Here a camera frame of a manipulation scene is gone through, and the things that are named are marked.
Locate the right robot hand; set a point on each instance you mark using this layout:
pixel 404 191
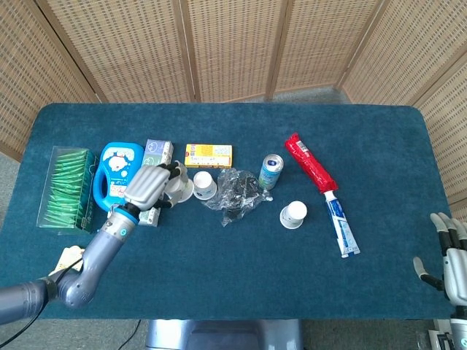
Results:
pixel 456 270

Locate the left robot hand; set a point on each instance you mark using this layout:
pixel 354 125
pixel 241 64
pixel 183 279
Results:
pixel 147 186

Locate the white floral paper cup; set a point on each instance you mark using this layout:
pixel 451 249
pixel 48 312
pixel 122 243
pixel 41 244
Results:
pixel 293 215
pixel 182 187

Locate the white paper cup blue flower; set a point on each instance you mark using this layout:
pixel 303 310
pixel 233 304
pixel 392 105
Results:
pixel 203 186

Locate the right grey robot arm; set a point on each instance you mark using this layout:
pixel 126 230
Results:
pixel 460 331

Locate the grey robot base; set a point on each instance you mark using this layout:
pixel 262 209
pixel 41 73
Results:
pixel 222 335

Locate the blue pump detergent bottle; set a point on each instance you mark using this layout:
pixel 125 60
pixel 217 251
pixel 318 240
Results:
pixel 113 171

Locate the pastel tissue pack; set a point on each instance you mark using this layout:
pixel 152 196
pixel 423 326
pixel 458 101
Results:
pixel 157 149

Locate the yellow cardboard box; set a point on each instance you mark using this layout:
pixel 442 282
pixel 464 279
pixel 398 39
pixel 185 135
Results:
pixel 208 156

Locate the green tea bag box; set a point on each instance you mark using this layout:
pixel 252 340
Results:
pixel 67 189

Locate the clear plastic bag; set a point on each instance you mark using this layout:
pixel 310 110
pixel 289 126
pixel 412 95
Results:
pixel 237 197

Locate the pale paper tag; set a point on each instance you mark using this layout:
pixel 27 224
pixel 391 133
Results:
pixel 65 257

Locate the blue table cloth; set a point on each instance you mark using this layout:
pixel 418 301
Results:
pixel 233 270

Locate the blue white toothpaste tube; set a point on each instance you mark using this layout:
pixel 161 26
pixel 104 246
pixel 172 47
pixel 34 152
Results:
pixel 341 226

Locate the light blue drink can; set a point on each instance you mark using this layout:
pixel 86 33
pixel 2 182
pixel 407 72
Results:
pixel 270 173

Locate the red plastic wrapped roll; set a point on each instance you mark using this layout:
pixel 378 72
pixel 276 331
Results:
pixel 310 164

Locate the wicker folding screen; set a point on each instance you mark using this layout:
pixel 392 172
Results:
pixel 233 43

